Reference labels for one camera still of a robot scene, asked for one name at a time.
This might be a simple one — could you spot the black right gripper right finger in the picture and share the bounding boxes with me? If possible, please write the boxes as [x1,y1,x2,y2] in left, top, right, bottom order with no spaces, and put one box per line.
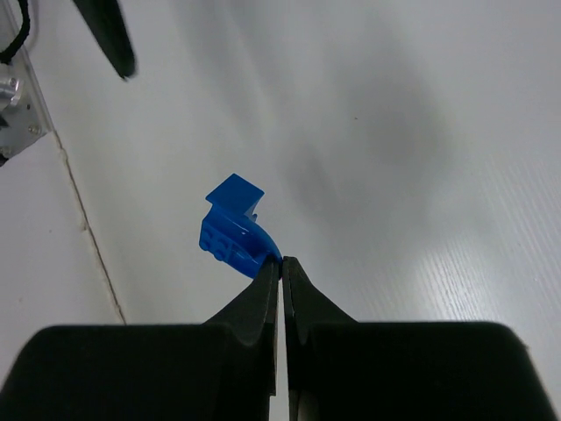
[282,257,557,420]

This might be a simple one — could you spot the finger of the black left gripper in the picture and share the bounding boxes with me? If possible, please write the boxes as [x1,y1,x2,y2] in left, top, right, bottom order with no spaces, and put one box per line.
[74,0,137,80]

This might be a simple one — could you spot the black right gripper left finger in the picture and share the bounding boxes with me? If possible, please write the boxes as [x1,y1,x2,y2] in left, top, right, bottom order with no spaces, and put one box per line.
[1,258,281,420]

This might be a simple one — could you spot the blue arch lego piece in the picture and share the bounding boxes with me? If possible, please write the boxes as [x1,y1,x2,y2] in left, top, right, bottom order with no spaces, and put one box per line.
[199,174,282,278]

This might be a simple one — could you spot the black cable at base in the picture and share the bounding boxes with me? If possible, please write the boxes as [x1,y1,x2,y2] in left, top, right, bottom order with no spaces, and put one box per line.
[0,0,34,65]

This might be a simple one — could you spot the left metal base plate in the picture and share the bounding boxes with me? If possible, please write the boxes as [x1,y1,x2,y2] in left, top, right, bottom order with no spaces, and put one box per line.
[1,50,53,166]

